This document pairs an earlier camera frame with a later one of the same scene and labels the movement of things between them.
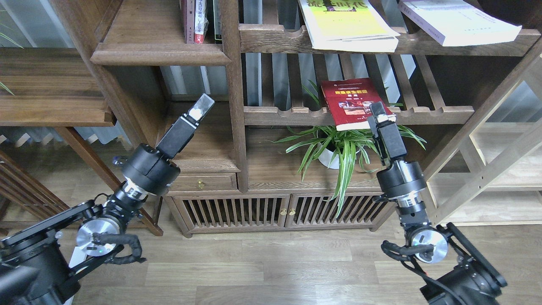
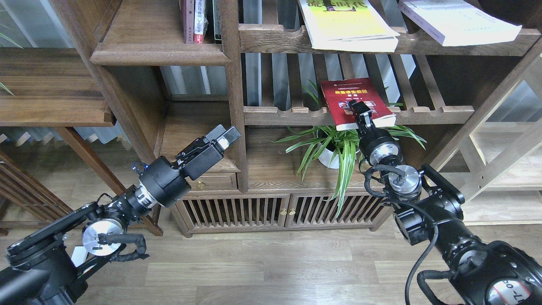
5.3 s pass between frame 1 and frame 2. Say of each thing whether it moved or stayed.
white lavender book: stayed
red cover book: stayed
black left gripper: moved
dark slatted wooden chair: stayed
